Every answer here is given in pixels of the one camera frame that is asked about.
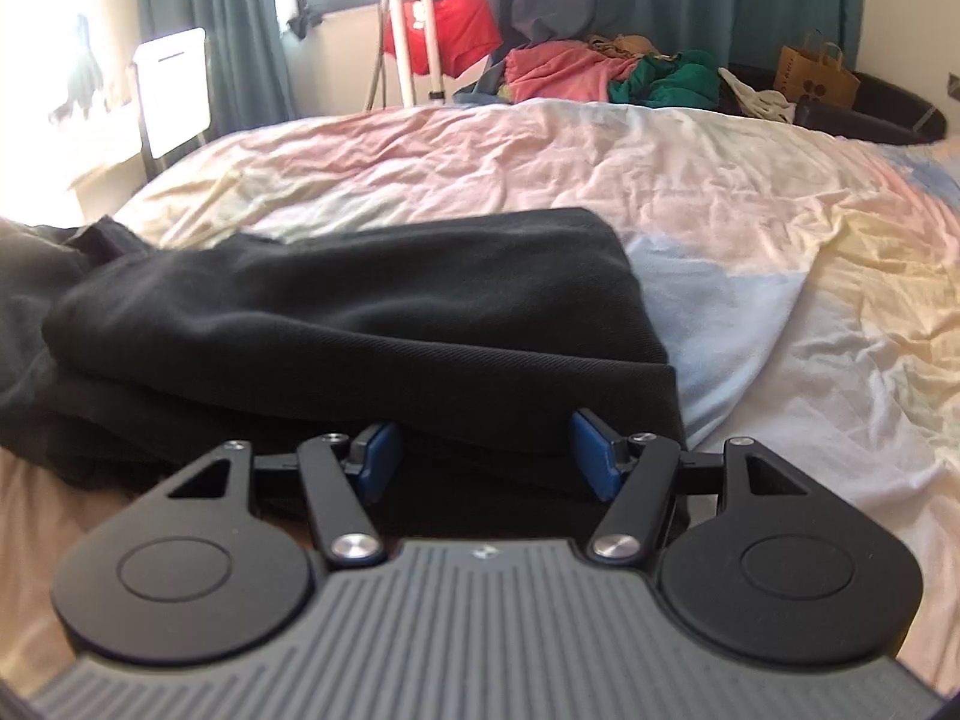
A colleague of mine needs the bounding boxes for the pink garment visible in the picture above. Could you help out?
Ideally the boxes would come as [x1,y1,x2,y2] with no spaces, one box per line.
[504,43,638,104]

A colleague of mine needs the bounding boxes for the white chair back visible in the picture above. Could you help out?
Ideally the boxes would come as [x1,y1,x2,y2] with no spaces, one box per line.
[132,27,211,167]

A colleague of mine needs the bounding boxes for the black container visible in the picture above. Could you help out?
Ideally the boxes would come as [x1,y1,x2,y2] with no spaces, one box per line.
[726,64,947,145]

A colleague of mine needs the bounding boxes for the tan garment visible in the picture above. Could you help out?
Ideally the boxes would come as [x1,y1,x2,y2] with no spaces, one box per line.
[586,33,662,62]

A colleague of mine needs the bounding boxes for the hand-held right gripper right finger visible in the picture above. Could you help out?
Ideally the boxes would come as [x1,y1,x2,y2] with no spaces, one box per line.
[568,406,812,567]

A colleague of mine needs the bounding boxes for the black pants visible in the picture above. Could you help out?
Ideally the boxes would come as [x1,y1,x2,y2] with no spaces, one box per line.
[0,206,689,530]

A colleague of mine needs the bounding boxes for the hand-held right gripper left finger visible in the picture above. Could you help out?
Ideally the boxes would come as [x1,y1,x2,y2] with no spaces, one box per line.
[166,420,406,569]

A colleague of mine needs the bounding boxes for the white tripod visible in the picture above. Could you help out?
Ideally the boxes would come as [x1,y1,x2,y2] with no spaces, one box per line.
[362,0,451,112]

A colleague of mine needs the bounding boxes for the red bag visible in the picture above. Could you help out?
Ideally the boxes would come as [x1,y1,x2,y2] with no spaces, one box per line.
[381,0,503,77]

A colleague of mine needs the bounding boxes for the green garment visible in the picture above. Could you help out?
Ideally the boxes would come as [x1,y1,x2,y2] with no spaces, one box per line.
[607,49,722,110]

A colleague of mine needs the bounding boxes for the white garment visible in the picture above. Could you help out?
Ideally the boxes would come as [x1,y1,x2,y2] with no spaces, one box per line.
[716,66,797,127]

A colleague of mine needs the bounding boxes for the brown paper bag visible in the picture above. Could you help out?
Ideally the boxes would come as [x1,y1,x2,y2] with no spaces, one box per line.
[774,30,862,115]

